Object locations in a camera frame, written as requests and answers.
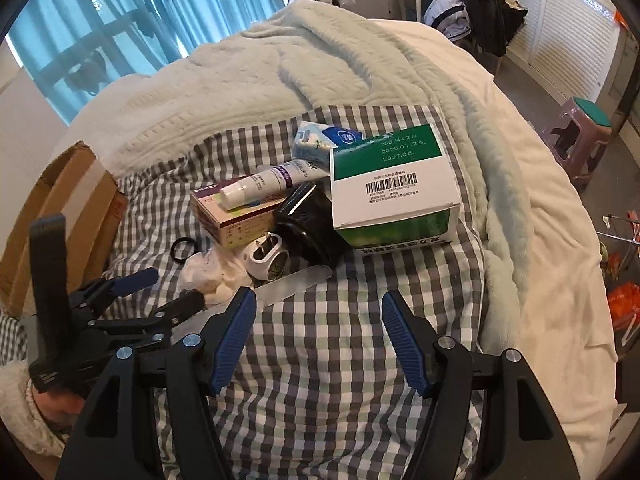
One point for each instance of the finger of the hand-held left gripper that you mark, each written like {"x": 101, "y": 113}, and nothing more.
{"x": 135, "y": 277}
{"x": 180, "y": 305}

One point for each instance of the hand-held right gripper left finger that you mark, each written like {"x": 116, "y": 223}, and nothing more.
{"x": 230, "y": 345}

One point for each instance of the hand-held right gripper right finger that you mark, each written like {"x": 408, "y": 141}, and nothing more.
{"x": 405, "y": 350}

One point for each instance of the brown cardboard box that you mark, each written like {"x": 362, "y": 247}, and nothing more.
{"x": 65, "y": 200}

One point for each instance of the black glossy pouch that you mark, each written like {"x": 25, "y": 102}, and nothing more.
{"x": 310, "y": 230}

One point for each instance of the green and white carton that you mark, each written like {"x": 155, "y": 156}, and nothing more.
{"x": 390, "y": 185}

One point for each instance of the blue and white tissue packet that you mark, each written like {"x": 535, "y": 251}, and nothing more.
{"x": 340, "y": 137}

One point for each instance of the person's left hand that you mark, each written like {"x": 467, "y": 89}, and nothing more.
{"x": 55, "y": 410}

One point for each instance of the crumpled white tissue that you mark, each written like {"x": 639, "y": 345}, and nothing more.
{"x": 210, "y": 275}

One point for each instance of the white charger plug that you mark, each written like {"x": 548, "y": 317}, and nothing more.
{"x": 260, "y": 262}

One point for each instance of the grey checked cloth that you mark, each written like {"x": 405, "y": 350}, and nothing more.
{"x": 325, "y": 310}

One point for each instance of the clear nail file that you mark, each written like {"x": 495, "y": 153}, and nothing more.
{"x": 295, "y": 282}

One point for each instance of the beige and purple medicine box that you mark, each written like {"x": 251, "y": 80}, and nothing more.
{"x": 225, "y": 220}

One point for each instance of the white tube with purple label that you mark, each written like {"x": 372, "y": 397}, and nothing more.
{"x": 270, "y": 180}

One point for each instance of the white duvet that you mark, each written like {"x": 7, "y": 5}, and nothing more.
{"x": 550, "y": 260}

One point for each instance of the orange plastic bag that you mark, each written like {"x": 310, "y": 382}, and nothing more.
{"x": 625, "y": 305}

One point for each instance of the metal drying rack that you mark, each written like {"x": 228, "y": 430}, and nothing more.
{"x": 622, "y": 230}

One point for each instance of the blue window curtain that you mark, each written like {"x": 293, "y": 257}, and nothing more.
{"x": 175, "y": 10}

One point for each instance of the pale green fluffy blanket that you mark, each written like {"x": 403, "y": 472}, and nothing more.
{"x": 400, "y": 60}

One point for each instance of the pile of dark clothes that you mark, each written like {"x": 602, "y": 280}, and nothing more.
{"x": 490, "y": 10}

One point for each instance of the white louvred wardrobe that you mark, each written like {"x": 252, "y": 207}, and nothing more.
{"x": 565, "y": 35}

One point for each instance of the orange tag on wardrobe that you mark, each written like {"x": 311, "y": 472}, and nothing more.
{"x": 620, "y": 19}

